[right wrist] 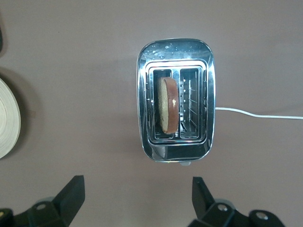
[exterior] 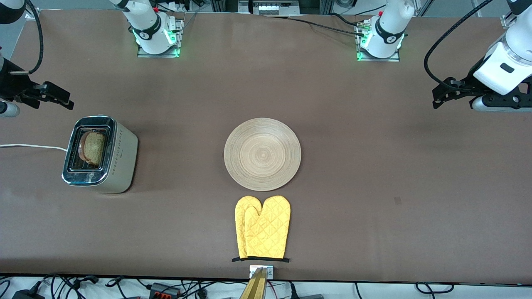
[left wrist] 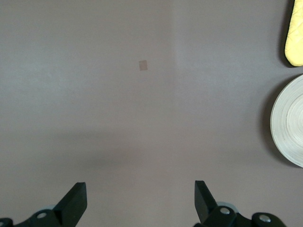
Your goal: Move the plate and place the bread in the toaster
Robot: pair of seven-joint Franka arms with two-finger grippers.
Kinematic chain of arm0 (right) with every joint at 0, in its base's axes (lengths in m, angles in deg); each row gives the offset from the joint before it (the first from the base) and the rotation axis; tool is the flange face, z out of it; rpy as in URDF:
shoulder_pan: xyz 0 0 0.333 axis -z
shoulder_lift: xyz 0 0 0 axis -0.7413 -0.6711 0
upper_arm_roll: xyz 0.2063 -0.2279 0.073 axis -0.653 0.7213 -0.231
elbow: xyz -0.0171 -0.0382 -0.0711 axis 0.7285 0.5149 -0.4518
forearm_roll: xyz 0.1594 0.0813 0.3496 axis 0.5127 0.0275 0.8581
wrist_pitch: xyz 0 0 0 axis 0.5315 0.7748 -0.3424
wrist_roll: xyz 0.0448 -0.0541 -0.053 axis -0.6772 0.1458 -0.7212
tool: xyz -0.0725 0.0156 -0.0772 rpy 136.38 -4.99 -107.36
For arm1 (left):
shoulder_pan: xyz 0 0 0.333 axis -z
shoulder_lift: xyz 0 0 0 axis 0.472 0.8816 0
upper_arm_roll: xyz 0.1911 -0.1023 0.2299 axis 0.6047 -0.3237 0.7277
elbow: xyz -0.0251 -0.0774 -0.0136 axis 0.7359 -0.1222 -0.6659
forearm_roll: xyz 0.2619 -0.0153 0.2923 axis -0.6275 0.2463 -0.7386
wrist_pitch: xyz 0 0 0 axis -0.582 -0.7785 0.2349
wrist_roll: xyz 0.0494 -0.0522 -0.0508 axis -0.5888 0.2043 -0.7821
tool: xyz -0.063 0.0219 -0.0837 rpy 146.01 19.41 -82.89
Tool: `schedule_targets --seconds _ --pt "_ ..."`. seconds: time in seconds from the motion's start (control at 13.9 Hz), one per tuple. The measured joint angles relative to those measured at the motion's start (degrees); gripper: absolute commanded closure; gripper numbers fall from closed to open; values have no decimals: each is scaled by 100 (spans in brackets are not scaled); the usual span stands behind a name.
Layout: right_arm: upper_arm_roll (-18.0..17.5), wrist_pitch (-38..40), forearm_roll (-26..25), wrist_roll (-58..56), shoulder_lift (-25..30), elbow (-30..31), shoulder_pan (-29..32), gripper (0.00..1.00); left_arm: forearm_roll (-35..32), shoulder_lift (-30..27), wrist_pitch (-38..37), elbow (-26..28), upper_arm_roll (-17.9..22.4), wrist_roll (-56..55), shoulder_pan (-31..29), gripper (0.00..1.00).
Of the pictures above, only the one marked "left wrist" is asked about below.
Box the yellow quilted oven mitt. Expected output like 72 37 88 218
283 0 303 68

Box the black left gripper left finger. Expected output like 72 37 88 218
0 182 88 227

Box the round wooden plate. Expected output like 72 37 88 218
270 74 303 169

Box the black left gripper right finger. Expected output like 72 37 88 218
194 181 285 227

